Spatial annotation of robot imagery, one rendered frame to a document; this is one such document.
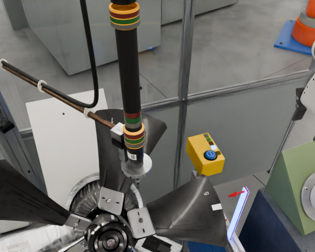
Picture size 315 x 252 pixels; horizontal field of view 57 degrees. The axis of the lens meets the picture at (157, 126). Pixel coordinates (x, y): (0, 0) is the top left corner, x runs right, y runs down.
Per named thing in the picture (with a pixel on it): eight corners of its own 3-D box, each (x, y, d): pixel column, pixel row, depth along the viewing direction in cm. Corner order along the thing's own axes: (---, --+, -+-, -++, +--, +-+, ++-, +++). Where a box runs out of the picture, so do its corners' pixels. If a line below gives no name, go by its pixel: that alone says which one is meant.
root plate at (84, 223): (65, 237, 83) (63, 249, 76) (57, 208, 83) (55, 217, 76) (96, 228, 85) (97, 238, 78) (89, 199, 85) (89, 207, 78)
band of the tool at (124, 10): (105, 26, 43) (102, 7, 41) (124, 16, 46) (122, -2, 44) (127, 34, 41) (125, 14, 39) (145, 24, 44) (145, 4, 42)
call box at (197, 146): (185, 153, 132) (187, 136, 125) (205, 147, 135) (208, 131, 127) (200, 180, 121) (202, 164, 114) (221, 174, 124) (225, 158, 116)
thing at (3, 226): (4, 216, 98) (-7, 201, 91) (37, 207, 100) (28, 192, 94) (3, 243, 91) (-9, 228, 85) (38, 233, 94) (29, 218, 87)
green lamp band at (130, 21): (104, 19, 42) (103, 14, 42) (123, 9, 45) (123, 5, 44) (126, 27, 41) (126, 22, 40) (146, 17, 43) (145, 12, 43)
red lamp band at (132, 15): (103, 14, 42) (102, 9, 41) (123, 4, 44) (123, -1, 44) (126, 22, 40) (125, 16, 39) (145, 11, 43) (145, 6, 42)
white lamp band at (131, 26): (104, 24, 43) (104, 20, 42) (124, 15, 45) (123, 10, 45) (127, 33, 41) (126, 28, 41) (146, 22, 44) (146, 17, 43)
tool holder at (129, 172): (108, 165, 67) (103, 135, 60) (128, 146, 71) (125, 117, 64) (138, 184, 63) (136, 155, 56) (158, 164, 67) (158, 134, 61)
